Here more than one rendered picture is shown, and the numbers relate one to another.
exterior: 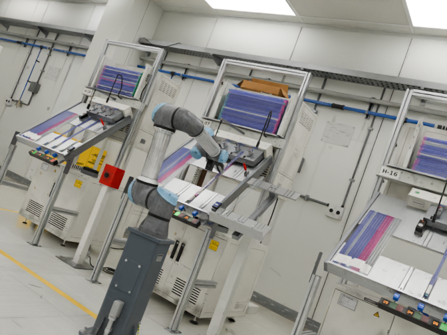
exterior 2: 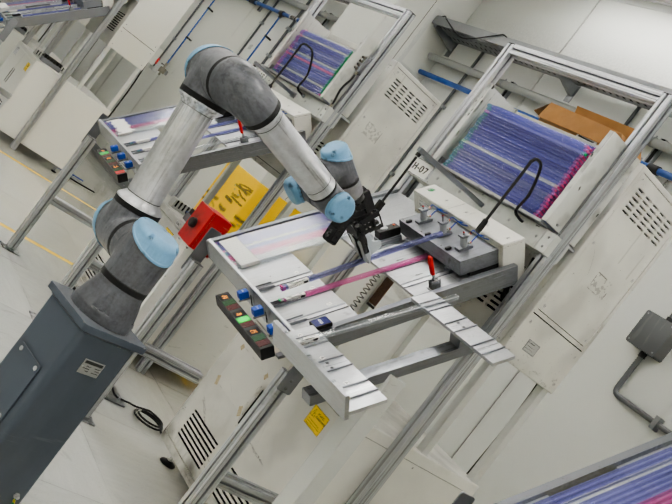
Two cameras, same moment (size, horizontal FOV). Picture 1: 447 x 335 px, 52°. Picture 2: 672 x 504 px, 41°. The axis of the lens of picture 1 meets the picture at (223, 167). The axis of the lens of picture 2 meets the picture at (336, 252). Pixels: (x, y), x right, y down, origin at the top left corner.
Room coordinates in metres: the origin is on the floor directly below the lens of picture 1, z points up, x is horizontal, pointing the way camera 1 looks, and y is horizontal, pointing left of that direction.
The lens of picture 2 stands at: (0.54, -0.78, 1.05)
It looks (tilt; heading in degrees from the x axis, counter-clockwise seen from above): 2 degrees down; 20
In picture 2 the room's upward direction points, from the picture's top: 37 degrees clockwise
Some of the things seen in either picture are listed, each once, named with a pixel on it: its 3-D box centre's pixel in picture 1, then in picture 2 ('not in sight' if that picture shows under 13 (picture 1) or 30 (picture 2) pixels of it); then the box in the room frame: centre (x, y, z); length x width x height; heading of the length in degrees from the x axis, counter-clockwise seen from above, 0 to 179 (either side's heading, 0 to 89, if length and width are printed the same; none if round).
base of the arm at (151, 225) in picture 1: (155, 224); (113, 297); (2.28, 0.21, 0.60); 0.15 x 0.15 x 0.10
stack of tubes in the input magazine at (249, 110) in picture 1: (254, 112); (522, 164); (3.36, -0.07, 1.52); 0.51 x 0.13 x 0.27; 57
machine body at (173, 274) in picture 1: (198, 264); (308, 467); (3.49, -0.09, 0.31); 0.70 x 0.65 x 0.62; 57
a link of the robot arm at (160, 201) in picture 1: (163, 202); (143, 253); (2.29, 0.22, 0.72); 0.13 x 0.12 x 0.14; 61
